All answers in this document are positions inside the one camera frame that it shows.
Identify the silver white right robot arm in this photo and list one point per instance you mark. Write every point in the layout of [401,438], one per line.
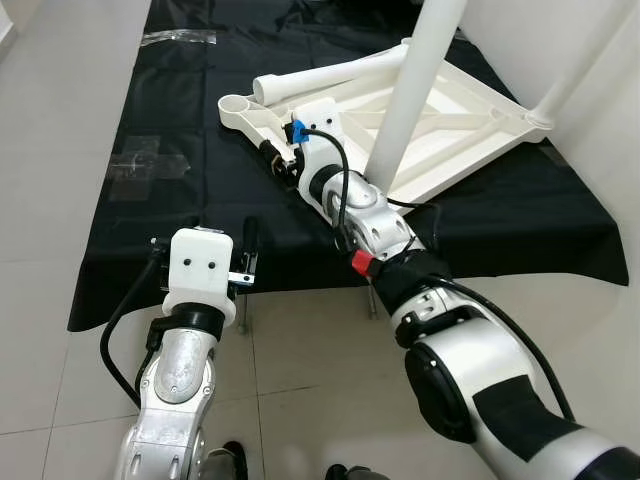
[480,360]

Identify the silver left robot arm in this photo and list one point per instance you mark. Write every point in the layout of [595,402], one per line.
[180,380]

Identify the white plastic children table top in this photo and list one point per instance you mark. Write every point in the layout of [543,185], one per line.
[470,120]

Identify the grey metal table leg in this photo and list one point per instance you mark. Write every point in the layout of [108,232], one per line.
[372,304]
[245,318]

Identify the clear tape patch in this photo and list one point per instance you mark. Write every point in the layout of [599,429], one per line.
[148,168]

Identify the clear plastic film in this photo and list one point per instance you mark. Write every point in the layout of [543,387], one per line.
[178,37]

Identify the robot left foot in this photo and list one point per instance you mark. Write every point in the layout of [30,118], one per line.
[222,463]

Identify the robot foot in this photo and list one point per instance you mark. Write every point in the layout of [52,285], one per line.
[355,473]
[222,463]

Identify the black cloth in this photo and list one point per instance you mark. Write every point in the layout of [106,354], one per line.
[500,230]

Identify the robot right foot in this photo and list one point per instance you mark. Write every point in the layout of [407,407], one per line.
[355,473]

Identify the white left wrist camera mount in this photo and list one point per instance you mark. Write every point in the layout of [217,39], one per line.
[200,270]

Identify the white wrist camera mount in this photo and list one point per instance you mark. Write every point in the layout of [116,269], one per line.
[320,125]
[200,270]

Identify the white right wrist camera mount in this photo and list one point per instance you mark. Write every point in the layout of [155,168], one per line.
[320,125]

